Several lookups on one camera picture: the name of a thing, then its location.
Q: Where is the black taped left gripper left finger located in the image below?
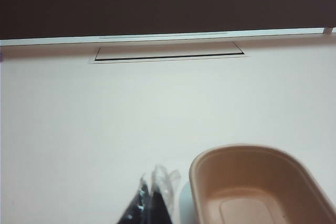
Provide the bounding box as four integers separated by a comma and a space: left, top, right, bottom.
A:
117, 173, 151, 224

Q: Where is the beige paper lunchbox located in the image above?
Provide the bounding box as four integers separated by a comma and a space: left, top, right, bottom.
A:
188, 144, 336, 224

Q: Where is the wide brown desk divider panel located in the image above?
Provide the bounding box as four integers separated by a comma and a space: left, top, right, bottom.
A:
0, 0, 336, 40

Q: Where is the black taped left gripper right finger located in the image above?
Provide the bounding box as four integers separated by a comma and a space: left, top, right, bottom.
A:
150, 165, 182, 224

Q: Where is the white desk cable hatch cover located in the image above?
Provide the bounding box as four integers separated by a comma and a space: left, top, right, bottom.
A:
90, 40, 249, 65

